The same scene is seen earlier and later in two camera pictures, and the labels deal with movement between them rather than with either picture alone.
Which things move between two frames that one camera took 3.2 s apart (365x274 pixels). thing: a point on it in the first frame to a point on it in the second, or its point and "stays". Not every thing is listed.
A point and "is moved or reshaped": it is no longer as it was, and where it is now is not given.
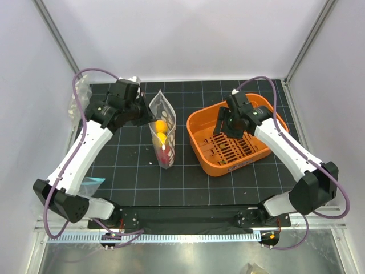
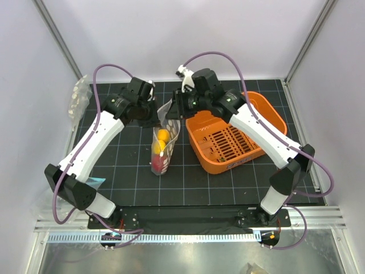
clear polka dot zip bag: (163, 130) is moved or reshaped
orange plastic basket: (215, 156) stays
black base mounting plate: (178, 217) stays
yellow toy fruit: (161, 126) is moved or reshaped
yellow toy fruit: (162, 136) to (159, 146)
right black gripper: (224, 113) to (178, 110)
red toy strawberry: (163, 155) to (157, 162)
